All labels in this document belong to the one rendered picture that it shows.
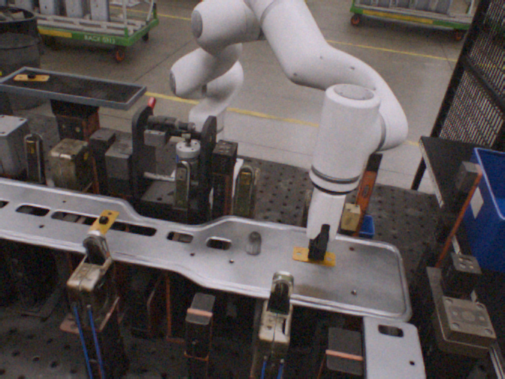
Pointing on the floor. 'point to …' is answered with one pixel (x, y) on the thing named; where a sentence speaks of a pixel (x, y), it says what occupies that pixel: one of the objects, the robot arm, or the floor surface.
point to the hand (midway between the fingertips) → (317, 246)
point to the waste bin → (19, 49)
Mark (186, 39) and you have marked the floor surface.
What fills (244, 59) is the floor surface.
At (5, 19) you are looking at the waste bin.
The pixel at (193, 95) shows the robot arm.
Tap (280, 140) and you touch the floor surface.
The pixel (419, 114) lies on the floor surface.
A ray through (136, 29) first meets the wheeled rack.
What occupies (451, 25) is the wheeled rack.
